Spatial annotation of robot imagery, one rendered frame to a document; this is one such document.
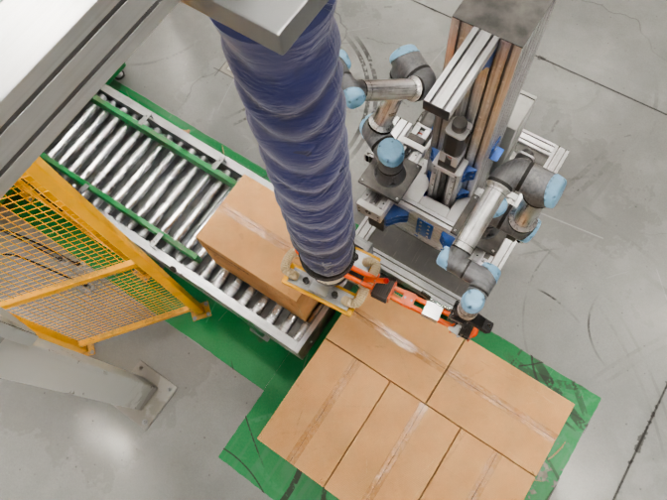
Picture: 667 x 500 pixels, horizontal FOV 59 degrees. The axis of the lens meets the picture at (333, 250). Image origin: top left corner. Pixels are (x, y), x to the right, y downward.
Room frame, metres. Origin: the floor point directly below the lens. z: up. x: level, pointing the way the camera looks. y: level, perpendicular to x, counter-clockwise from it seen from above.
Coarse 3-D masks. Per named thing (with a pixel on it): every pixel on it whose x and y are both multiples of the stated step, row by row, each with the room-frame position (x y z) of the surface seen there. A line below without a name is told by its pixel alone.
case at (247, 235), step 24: (240, 192) 1.36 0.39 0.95; (264, 192) 1.33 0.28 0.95; (216, 216) 1.25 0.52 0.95; (240, 216) 1.23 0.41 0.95; (264, 216) 1.20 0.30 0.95; (216, 240) 1.13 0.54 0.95; (240, 240) 1.11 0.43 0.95; (264, 240) 1.08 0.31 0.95; (288, 240) 1.06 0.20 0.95; (240, 264) 0.99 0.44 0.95; (264, 264) 0.96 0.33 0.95; (264, 288) 0.91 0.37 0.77; (288, 288) 0.83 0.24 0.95
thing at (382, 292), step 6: (378, 276) 0.70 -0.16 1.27; (384, 276) 0.70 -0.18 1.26; (390, 282) 0.67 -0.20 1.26; (396, 282) 0.66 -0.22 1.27; (372, 288) 0.66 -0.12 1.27; (378, 288) 0.65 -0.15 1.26; (384, 288) 0.65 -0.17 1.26; (390, 288) 0.64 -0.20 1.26; (372, 294) 0.63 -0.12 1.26; (378, 294) 0.63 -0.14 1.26; (384, 294) 0.62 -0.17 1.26; (390, 294) 0.62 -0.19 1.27; (378, 300) 0.62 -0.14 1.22; (384, 300) 0.60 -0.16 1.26
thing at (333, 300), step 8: (304, 272) 0.82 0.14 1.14; (288, 280) 0.80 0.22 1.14; (304, 280) 0.78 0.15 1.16; (312, 280) 0.78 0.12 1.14; (296, 288) 0.76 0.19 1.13; (304, 288) 0.75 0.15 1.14; (336, 288) 0.72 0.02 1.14; (312, 296) 0.71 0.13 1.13; (320, 296) 0.70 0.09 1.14; (328, 296) 0.70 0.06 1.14; (336, 296) 0.68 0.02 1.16; (352, 296) 0.68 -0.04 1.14; (328, 304) 0.66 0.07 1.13; (336, 304) 0.66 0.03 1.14; (344, 312) 0.61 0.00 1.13; (352, 312) 0.61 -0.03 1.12
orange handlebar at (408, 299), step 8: (360, 272) 0.74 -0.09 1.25; (352, 280) 0.71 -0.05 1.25; (360, 280) 0.70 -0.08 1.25; (368, 288) 0.67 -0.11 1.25; (400, 288) 0.64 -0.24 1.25; (392, 296) 0.61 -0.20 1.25; (408, 296) 0.60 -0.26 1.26; (416, 296) 0.59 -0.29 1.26; (400, 304) 0.58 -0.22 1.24; (408, 304) 0.57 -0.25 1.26; (424, 304) 0.56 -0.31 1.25; (448, 312) 0.50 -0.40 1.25; (440, 320) 0.48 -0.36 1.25; (472, 336) 0.39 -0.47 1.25
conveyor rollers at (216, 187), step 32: (96, 128) 2.19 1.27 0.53; (128, 128) 2.14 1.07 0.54; (64, 160) 2.01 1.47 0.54; (96, 160) 1.96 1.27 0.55; (128, 160) 1.92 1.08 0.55; (128, 192) 1.72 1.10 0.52; (160, 192) 1.67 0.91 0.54; (192, 192) 1.62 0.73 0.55; (128, 224) 1.50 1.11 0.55; (192, 224) 1.44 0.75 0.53; (288, 320) 0.78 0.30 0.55
